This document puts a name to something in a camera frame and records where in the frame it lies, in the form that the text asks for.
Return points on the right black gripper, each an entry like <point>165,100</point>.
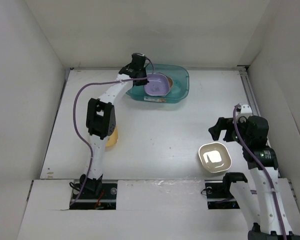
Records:
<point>223,123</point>

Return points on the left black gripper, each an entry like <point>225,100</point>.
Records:
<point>143,82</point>

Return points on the dark purple plate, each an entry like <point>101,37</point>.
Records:
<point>158,85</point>

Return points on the brown plate with panda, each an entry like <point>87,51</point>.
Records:
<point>170,82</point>

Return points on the yellow plate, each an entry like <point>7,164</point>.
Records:
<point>113,138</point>

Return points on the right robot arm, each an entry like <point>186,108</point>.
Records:
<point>264,213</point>

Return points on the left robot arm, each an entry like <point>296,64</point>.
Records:
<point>101,119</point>

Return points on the teal plastic bin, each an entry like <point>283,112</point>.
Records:
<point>179,90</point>

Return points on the beige plate front right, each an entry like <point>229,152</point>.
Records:
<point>215,157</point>

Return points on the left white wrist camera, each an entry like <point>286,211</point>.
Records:
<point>139,54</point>

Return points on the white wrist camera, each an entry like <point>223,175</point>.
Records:
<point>243,112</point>
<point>139,54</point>

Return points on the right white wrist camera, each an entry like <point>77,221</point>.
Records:
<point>243,112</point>

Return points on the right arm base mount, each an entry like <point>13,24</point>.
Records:
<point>218,197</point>

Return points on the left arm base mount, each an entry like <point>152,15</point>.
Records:
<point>106,200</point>

